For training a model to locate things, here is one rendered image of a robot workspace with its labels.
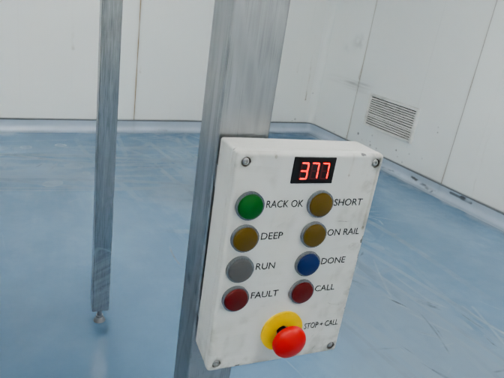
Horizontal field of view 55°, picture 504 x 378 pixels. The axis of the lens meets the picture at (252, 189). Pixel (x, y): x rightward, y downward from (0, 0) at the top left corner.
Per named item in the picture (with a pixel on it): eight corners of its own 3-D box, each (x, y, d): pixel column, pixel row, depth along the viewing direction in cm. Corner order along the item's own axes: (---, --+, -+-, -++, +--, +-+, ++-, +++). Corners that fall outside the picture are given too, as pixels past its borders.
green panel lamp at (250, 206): (262, 220, 48) (267, 195, 47) (237, 221, 47) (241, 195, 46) (259, 217, 49) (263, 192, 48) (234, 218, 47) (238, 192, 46)
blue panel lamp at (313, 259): (318, 276, 54) (323, 254, 53) (296, 278, 53) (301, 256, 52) (314, 272, 54) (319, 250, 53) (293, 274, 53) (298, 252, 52)
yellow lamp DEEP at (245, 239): (257, 252, 49) (261, 228, 48) (232, 254, 48) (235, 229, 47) (254, 248, 50) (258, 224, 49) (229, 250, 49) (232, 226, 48)
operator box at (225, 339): (335, 350, 61) (385, 154, 52) (206, 372, 54) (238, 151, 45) (313, 321, 66) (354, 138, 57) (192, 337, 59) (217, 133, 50)
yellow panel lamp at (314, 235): (325, 247, 52) (329, 225, 51) (302, 249, 51) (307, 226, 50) (321, 244, 53) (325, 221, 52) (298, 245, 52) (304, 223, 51)
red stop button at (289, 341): (305, 358, 55) (311, 329, 53) (273, 364, 53) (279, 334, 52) (287, 333, 59) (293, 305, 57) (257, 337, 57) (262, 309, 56)
